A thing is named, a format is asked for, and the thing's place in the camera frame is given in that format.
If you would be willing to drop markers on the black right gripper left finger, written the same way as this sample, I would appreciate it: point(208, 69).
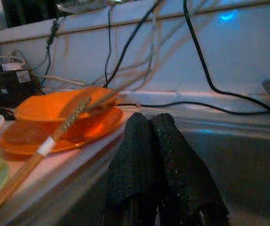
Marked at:
point(135, 164)

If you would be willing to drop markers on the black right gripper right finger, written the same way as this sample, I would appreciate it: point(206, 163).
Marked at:
point(184, 169)

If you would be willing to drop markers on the stainless steel sink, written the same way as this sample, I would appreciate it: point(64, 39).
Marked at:
point(243, 164)

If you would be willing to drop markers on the wooden chopstick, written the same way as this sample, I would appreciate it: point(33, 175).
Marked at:
point(106, 97)

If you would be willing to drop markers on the orange plastic plate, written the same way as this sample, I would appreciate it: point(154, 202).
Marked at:
point(31, 136)

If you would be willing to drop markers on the orange plastic bowl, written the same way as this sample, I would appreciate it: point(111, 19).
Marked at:
point(43, 106)

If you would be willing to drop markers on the black plug box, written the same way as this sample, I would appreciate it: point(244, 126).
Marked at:
point(10, 87)

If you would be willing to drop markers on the shiny metal dish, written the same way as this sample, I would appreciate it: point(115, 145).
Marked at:
point(90, 5)

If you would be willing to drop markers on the dark ribbed box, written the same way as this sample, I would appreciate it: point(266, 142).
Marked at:
point(29, 10)

